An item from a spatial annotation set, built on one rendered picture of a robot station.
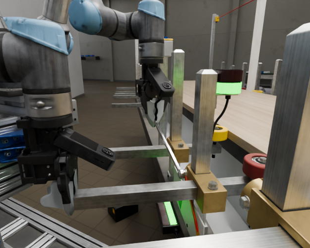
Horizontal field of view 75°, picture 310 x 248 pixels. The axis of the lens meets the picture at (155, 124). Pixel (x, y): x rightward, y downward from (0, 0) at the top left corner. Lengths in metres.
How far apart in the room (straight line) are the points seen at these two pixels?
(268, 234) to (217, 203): 0.23
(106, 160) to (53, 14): 0.65
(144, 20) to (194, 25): 12.73
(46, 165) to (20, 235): 1.09
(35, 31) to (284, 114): 0.34
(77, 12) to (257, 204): 0.53
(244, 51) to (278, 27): 1.80
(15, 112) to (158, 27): 0.55
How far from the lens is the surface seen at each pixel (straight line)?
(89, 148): 0.39
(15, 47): 0.38
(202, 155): 0.48
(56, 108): 0.37
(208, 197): 0.44
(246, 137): 0.69
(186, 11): 13.65
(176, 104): 0.68
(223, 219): 0.78
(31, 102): 0.38
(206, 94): 0.44
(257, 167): 0.49
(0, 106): 0.92
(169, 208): 0.66
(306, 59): 0.22
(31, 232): 1.47
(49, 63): 0.37
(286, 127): 0.23
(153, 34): 0.62
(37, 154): 0.41
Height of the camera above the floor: 1.11
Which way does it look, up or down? 16 degrees down
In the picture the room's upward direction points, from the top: straight up
